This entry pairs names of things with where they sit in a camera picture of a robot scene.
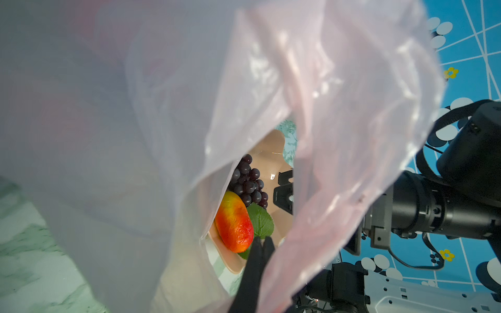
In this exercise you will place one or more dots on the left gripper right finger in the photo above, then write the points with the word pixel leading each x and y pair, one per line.
pixel 268 248

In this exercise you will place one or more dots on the pink plastic bag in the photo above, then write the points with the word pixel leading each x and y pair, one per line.
pixel 122 121

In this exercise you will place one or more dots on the dark grape bunch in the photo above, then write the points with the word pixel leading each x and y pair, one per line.
pixel 247 184

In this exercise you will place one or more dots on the green lime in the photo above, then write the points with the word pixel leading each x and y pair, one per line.
pixel 256 222

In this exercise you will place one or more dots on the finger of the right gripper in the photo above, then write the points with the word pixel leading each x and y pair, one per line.
pixel 284 191

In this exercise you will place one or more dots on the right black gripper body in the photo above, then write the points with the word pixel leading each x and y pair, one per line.
pixel 376 225

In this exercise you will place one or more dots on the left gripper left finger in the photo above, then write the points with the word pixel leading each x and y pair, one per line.
pixel 246 299

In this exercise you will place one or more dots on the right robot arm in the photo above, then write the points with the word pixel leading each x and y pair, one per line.
pixel 460 198

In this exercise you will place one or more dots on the red orange mango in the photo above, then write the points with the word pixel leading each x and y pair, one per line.
pixel 234 224

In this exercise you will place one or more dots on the pink fruit plate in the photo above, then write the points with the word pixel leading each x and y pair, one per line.
pixel 268 158

